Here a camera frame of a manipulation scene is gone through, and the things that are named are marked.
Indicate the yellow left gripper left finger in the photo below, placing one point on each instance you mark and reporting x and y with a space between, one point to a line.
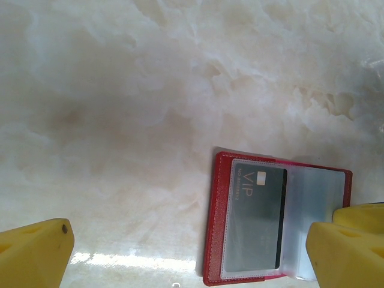
33 258

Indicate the dark green VIP card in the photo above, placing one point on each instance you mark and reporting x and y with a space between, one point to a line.
258 225

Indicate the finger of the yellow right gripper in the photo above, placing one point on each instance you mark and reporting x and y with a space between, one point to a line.
360 217

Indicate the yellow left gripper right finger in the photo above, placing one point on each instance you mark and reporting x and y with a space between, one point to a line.
345 264

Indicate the red leather card holder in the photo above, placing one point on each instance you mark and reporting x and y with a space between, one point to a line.
219 210

